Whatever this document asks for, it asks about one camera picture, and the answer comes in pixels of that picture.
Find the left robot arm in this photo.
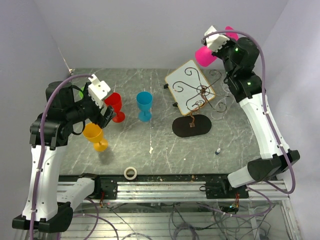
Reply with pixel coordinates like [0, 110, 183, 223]
[12, 80, 115, 233]

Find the small white blue cap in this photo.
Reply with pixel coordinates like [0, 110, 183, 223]
[215, 148, 221, 155]

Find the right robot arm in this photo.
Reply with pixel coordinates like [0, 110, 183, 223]
[213, 37, 300, 198]

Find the red plastic wine glass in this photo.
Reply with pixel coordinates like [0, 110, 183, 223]
[104, 92, 126, 123]

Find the orange plastic wine glass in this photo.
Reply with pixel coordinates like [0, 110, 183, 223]
[82, 122, 109, 152]

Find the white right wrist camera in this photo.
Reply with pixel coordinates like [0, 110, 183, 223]
[201, 25, 230, 52]

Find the copper wire wine glass rack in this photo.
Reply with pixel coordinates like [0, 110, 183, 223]
[171, 67, 229, 138]

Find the aluminium front mounting rail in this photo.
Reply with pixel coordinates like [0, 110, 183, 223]
[90, 174, 289, 204]

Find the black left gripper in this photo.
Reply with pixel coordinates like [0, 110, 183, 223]
[65, 81, 117, 128]

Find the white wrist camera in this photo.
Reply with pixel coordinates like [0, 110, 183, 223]
[88, 74, 113, 109]
[201, 25, 230, 52]

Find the blue plastic wine glass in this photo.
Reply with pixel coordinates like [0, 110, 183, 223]
[136, 91, 153, 122]

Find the green plastic wine glass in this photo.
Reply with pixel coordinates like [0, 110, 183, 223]
[78, 86, 85, 99]

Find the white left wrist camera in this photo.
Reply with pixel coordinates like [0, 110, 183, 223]
[88, 74, 113, 109]

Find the masking tape roll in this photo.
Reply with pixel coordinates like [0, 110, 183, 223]
[123, 166, 138, 181]

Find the yellow framed whiteboard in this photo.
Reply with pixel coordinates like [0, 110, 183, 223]
[164, 59, 216, 116]

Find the pink plastic wine glass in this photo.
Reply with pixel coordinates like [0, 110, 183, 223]
[195, 26, 239, 67]

